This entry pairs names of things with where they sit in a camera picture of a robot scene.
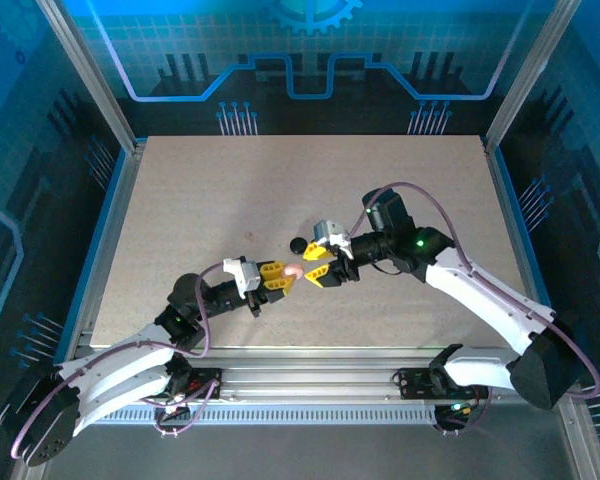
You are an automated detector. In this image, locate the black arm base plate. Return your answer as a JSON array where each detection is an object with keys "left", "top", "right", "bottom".
[
  {"left": 396, "top": 367, "right": 487, "bottom": 401},
  {"left": 179, "top": 366, "right": 225, "bottom": 401}
]

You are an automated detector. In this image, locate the long aluminium frame rail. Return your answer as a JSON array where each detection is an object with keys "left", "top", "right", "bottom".
[{"left": 47, "top": 346, "right": 580, "bottom": 404}]

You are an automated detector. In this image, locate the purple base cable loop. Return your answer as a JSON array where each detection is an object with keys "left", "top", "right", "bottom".
[
  {"left": 153, "top": 368, "right": 225, "bottom": 438},
  {"left": 432, "top": 374, "right": 492, "bottom": 437}
]

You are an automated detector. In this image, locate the aluminium side rail blue trim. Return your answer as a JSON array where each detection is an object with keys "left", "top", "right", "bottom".
[
  {"left": 54, "top": 138, "right": 149, "bottom": 364},
  {"left": 481, "top": 135, "right": 579, "bottom": 366}
]

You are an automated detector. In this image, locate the slotted grey cable duct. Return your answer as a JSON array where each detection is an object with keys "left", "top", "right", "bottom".
[{"left": 97, "top": 403, "right": 444, "bottom": 427}]

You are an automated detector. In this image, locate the aluminium frame post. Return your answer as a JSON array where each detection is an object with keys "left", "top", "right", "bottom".
[
  {"left": 33, "top": 0, "right": 149, "bottom": 154},
  {"left": 481, "top": 0, "right": 584, "bottom": 154}
]

